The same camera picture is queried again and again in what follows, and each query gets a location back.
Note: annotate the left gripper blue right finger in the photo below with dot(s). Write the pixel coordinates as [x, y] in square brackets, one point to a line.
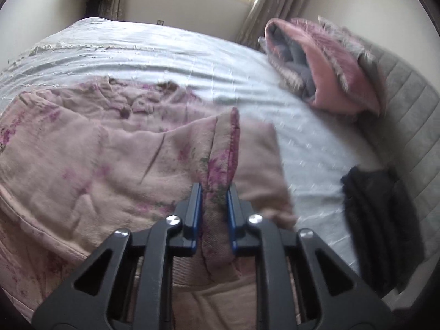
[301, 282]

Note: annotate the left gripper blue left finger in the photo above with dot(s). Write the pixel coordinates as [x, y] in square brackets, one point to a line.
[126, 283]

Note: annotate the pink floral padded coat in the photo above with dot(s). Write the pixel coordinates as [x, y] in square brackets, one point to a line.
[78, 162]

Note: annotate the black jacket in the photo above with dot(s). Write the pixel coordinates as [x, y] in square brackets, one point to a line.
[384, 226]

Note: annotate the grey checked bedspread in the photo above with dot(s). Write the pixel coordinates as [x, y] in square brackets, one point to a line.
[317, 148]

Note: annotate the grey padded headboard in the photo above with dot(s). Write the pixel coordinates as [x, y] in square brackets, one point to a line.
[406, 138]

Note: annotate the pink grey pillow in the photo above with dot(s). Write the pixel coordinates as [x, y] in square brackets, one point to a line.
[364, 59]

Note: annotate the pink folded quilt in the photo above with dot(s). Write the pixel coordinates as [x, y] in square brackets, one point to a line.
[317, 68]

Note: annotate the right grey curtain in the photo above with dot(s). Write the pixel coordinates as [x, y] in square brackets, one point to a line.
[260, 13]

